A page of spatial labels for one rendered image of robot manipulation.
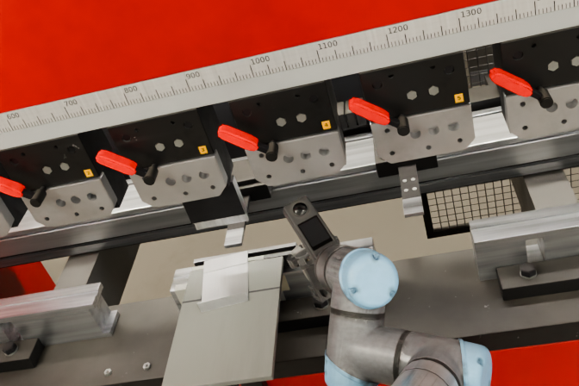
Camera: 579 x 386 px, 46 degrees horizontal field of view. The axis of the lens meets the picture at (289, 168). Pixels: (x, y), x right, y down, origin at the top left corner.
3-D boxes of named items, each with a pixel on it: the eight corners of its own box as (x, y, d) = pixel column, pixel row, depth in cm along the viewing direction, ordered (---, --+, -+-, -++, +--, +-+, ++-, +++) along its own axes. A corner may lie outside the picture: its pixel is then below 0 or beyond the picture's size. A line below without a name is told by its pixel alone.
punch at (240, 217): (196, 233, 122) (177, 192, 117) (197, 226, 124) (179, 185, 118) (249, 223, 120) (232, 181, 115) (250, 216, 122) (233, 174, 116)
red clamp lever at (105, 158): (96, 155, 104) (156, 179, 106) (102, 141, 107) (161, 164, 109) (92, 164, 105) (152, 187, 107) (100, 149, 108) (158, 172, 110)
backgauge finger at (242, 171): (206, 257, 131) (197, 237, 128) (224, 177, 152) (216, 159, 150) (265, 246, 129) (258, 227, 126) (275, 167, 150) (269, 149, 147)
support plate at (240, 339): (162, 394, 106) (159, 390, 105) (191, 275, 127) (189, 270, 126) (273, 380, 102) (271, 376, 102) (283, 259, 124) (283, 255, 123)
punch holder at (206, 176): (146, 209, 115) (105, 129, 106) (156, 180, 122) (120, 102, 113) (229, 194, 112) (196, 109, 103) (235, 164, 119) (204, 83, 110)
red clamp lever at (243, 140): (219, 130, 100) (279, 155, 102) (222, 115, 103) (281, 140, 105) (214, 140, 101) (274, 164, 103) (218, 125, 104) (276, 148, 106)
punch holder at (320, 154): (258, 189, 111) (227, 102, 102) (263, 159, 118) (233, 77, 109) (348, 171, 108) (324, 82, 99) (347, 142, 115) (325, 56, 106)
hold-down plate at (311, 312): (196, 345, 128) (190, 334, 127) (201, 323, 133) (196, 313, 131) (352, 323, 122) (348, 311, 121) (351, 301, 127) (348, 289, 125)
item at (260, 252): (196, 281, 128) (191, 270, 127) (199, 270, 131) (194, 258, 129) (299, 264, 124) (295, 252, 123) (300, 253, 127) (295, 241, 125)
